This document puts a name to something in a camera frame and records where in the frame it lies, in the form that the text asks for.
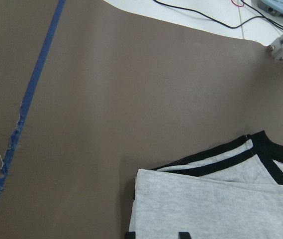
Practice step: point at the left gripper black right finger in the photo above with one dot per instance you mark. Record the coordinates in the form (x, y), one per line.
(183, 235)

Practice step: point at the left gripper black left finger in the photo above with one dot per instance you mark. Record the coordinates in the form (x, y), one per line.
(129, 235)

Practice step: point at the grey cartoon print t-shirt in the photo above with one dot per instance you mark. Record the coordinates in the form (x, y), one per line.
(232, 191)

